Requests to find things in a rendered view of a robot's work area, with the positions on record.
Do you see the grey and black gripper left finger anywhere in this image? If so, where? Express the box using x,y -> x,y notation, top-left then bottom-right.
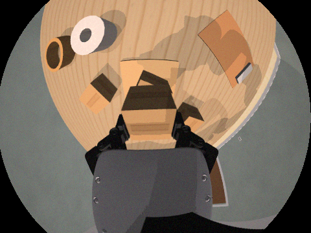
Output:
85,114 -> 130,175

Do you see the tan square wooden board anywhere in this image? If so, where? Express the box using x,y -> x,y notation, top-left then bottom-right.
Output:
120,59 -> 179,98

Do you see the dark brown open cylinder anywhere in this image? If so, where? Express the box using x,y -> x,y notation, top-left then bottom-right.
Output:
45,36 -> 75,72

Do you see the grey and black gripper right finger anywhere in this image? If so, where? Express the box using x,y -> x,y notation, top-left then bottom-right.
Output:
171,110 -> 218,174

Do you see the brown cube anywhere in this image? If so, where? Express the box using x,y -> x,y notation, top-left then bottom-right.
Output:
137,70 -> 173,94
121,85 -> 177,140
79,73 -> 117,114
178,102 -> 204,132

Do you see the brown clipboard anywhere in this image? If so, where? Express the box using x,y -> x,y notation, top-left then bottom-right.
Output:
198,10 -> 254,88

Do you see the grey cylinder with white top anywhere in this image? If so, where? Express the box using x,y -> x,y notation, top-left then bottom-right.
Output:
71,16 -> 117,55

